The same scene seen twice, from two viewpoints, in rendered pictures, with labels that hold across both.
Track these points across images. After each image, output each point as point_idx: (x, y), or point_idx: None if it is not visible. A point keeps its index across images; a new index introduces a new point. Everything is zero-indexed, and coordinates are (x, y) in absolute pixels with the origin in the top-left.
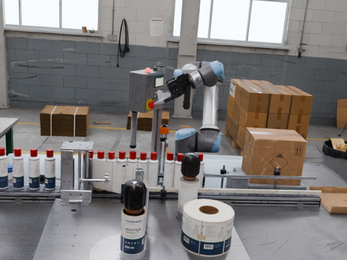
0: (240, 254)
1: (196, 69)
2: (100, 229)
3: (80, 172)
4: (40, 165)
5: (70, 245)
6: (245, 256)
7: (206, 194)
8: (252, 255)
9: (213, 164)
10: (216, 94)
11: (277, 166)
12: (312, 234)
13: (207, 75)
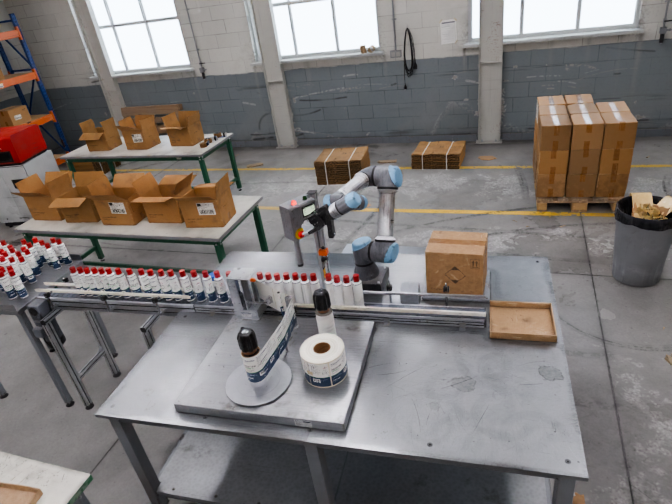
0: (348, 387)
1: (367, 178)
2: None
3: (249, 294)
4: (247, 267)
5: (221, 366)
6: (350, 389)
7: (366, 311)
8: (368, 385)
9: (410, 263)
10: (390, 202)
11: (445, 283)
12: (446, 365)
13: (342, 208)
